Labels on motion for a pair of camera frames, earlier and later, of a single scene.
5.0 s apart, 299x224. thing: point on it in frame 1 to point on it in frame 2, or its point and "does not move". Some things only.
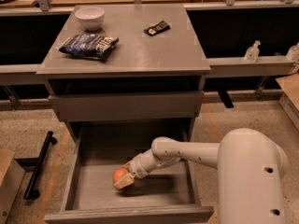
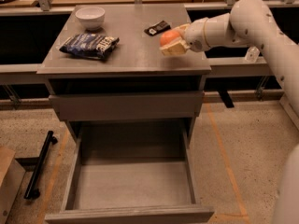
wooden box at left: [11, 178] does not move
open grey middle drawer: [168, 194] does not move
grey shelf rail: [218, 67] does not move
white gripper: [137, 167] to [195, 35]
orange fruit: [119, 173] to [168, 36]
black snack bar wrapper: [157, 28] does not move
